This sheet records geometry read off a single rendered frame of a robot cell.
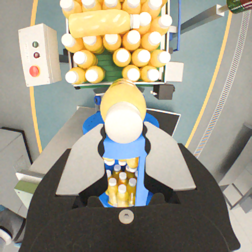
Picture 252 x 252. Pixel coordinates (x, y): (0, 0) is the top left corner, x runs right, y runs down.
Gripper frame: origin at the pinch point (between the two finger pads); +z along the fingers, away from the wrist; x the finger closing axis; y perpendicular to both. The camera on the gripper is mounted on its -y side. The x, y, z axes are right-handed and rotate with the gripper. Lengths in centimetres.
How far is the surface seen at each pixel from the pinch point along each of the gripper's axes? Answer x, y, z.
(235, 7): 34.3, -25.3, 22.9
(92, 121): -11.9, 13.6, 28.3
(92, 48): -9.7, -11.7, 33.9
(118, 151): -2.2, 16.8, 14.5
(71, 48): -17.1, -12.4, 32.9
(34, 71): -28.9, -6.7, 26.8
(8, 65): -154, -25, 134
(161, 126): 49, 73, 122
